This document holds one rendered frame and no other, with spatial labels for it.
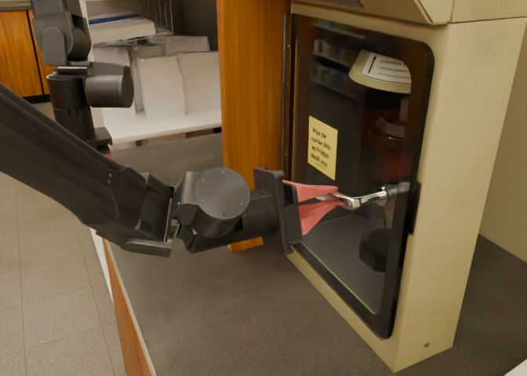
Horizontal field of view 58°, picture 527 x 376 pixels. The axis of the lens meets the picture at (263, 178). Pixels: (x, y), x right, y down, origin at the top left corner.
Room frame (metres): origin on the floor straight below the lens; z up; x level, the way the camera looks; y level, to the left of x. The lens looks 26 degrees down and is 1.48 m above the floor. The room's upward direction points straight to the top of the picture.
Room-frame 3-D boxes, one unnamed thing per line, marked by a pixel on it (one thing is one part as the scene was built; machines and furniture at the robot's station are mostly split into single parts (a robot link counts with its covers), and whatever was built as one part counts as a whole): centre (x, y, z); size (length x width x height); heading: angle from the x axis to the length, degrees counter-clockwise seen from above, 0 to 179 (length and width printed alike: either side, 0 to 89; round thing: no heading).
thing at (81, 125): (0.75, 0.31, 1.21); 0.10 x 0.07 x 0.07; 117
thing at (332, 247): (0.62, -0.10, 1.19); 0.30 x 0.01 x 0.40; 25
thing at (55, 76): (0.75, 0.31, 1.27); 0.07 x 0.06 x 0.07; 86
